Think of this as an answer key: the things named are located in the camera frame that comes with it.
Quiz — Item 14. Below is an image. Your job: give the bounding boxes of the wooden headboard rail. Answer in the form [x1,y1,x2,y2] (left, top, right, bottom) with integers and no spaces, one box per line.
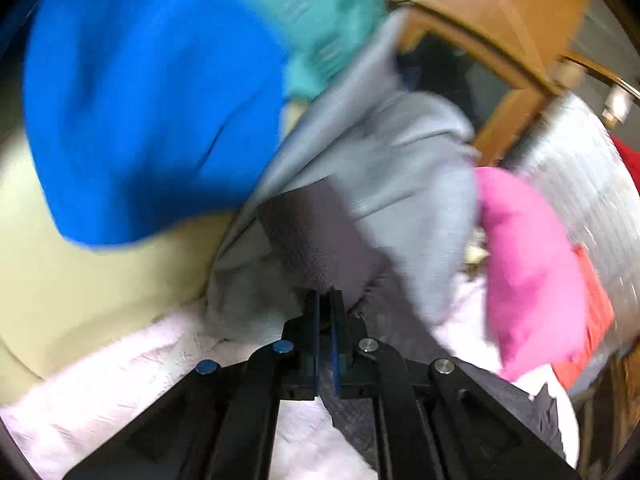
[389,0,640,129]

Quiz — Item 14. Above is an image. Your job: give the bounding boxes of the red-orange pillow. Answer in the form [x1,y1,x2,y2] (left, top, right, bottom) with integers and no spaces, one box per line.
[552,244,615,390]

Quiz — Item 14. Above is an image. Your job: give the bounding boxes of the grey coat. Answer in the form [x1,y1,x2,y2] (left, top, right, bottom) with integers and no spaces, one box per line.
[205,10,477,342]

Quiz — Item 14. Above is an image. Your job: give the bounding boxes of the blue garment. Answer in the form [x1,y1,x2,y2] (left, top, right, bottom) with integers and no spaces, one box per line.
[23,0,286,247]

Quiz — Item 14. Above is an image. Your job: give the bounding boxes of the white fluffy blanket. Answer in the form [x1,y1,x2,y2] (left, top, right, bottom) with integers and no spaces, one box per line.
[1,274,580,479]

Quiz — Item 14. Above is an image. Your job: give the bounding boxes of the red cloth on headboard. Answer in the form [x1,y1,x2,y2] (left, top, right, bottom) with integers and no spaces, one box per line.
[612,136,640,192]

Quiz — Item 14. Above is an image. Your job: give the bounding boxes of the teal garment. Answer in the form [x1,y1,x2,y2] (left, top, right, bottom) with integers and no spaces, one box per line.
[245,0,384,101]

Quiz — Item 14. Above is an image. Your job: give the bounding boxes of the black quilted jacket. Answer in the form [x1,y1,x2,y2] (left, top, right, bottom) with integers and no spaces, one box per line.
[258,180,565,470]

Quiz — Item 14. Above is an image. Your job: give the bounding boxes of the pink pillow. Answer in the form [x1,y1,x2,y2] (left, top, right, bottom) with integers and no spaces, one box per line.
[475,167,587,382]

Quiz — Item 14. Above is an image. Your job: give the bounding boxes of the silver foil insulation mat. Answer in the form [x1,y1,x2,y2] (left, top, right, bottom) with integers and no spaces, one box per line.
[500,93,639,398]

